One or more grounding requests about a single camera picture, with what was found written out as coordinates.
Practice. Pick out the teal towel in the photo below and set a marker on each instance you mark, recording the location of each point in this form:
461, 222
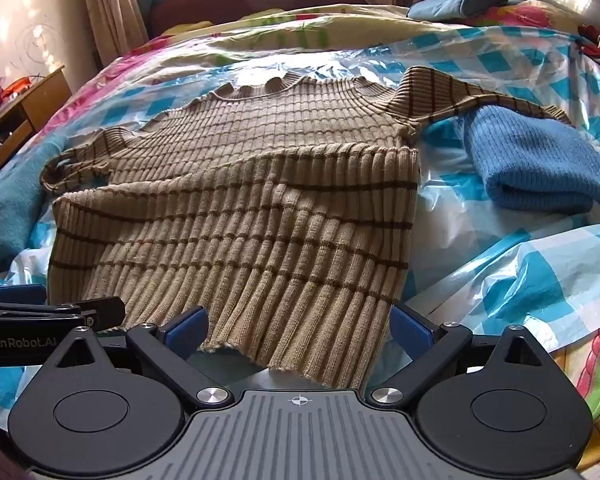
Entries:
5, 220

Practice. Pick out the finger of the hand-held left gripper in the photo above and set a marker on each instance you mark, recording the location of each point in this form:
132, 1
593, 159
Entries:
15, 292
105, 312

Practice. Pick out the wooden desk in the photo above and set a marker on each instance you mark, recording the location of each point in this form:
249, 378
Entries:
35, 105

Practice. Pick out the blue checkered plastic sheet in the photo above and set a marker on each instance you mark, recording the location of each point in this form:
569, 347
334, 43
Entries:
530, 270

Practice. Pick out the blue rolled cloth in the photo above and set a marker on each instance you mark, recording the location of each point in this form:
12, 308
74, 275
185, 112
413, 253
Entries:
455, 5

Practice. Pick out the beige striped ribbed sweater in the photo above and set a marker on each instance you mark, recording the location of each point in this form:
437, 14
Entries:
230, 185

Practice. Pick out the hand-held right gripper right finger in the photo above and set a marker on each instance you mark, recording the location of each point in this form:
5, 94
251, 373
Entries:
409, 331

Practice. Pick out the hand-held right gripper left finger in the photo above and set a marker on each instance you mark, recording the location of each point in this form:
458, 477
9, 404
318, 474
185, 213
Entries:
187, 329

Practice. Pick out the yellow-green pillow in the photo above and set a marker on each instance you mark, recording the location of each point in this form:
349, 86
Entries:
187, 27

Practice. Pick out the blue knitted sweater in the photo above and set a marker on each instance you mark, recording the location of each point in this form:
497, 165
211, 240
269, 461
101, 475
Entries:
525, 160

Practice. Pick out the floral quilt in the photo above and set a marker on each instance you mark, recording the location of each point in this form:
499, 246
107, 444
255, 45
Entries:
290, 27

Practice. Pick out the orange cloth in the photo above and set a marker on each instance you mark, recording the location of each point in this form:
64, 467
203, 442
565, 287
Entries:
16, 87

